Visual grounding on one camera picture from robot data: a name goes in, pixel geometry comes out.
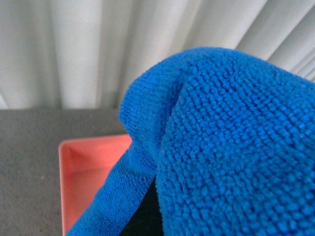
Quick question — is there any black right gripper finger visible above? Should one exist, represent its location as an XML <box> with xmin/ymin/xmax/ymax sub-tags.
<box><xmin>120</xmin><ymin>178</ymin><xmax>164</xmax><ymax>236</ymax></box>

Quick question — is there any blue microfiber cloth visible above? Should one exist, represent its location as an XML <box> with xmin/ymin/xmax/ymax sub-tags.
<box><xmin>68</xmin><ymin>47</ymin><xmax>315</xmax><ymax>236</ymax></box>

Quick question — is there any pink plastic bin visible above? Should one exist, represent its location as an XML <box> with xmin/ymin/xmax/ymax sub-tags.
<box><xmin>59</xmin><ymin>134</ymin><xmax>131</xmax><ymax>235</ymax></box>

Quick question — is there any white pleated curtain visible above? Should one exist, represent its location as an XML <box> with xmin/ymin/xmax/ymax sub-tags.
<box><xmin>0</xmin><ymin>0</ymin><xmax>315</xmax><ymax>110</ymax></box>

